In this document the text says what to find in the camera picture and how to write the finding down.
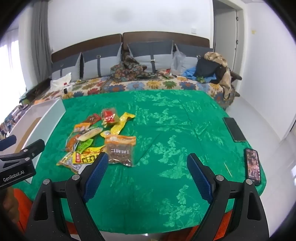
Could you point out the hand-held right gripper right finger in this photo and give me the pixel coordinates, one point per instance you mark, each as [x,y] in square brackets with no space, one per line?
[198,177]

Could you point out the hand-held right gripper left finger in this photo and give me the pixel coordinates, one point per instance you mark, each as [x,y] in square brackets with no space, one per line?
[97,172]

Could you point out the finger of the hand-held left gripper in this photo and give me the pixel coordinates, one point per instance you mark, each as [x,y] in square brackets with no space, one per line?
[32,149]
[8,142]

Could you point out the yellow packet with red label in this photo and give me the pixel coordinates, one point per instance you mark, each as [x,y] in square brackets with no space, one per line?
[85,158]

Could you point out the green snack packet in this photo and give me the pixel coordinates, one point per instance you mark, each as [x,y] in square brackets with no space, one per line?
[84,145]

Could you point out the large clear brown nut packet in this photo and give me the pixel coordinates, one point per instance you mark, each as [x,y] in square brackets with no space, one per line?
[121,153]

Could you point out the clear bean snack packet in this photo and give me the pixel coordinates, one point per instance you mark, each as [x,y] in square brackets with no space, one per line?
[67,162]

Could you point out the cream bread packet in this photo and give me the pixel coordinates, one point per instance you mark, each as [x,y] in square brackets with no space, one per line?
[89,134]

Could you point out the white box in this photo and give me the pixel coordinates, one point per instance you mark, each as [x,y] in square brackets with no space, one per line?
[53,115]

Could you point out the orange-brown sausage packet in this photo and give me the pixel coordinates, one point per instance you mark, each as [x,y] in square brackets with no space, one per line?
[71,141]

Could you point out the small yellow snack packet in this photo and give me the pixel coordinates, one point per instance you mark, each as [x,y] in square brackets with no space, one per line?
[106,133]

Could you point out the orange snack packet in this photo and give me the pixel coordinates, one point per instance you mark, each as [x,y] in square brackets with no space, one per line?
[81,127]

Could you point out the long yellow snack packet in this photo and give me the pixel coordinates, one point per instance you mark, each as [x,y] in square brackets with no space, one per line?
[120,125]

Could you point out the dark red snack packet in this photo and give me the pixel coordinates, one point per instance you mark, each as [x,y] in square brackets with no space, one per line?
[93,118]

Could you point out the red label clear snack packet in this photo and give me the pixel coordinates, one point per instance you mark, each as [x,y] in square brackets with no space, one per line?
[109,115]

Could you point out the yellow toothpick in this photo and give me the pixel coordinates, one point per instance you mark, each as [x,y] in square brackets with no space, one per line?
[227,169]

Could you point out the smartphone with lit screen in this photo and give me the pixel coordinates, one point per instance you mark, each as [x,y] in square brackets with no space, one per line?
[253,166]

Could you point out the dark smartphone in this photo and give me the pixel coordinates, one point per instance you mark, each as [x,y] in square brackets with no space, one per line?
[234,129]

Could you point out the green patterned blanket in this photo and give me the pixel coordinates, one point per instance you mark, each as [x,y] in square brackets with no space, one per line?
[161,127]

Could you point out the small black object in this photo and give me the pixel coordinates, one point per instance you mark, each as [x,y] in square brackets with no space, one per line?
[65,90]

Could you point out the white plastic bag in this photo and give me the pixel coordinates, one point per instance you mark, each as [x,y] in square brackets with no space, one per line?
[59,83]

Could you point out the grey headboard cushion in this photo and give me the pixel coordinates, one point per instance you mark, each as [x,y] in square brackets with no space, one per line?
[101,62]
[148,55]
[66,67]
[192,54]

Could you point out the small green patterned packet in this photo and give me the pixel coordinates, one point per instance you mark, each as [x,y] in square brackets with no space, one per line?
[201,79]

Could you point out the blue cloth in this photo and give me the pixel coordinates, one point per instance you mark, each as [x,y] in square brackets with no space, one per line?
[188,73]

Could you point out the dark wooden chair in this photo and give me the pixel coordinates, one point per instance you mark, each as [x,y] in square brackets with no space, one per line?
[236,76]

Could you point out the small colourful wrappers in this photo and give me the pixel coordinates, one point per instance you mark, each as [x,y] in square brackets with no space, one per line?
[166,74]

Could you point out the dark floral cloth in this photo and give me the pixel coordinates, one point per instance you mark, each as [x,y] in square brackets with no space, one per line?
[129,69]

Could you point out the grey curtain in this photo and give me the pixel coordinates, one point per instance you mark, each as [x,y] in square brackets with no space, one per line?
[40,34]

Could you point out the clear plastic bag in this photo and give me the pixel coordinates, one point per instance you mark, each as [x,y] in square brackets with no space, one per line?
[178,62]

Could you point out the beige patterned scarf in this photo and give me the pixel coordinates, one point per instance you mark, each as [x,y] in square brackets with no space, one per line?
[215,56]

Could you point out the white door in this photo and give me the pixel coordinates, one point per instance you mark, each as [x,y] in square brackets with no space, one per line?
[225,34]

